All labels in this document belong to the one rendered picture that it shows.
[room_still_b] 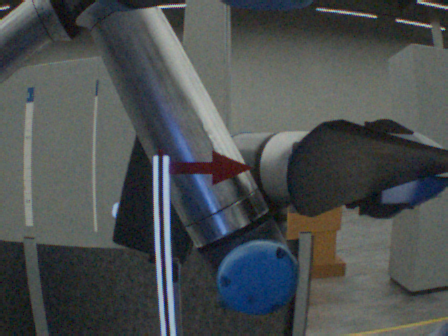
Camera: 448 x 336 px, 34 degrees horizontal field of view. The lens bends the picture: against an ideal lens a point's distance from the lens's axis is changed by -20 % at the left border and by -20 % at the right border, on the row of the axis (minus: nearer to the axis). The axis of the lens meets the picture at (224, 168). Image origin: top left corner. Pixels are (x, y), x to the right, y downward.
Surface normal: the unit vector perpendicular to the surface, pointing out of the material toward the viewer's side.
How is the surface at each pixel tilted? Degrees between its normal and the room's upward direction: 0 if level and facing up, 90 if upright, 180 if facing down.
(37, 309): 90
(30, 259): 90
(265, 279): 90
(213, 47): 90
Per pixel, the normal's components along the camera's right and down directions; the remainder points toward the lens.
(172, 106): 0.11, -0.04
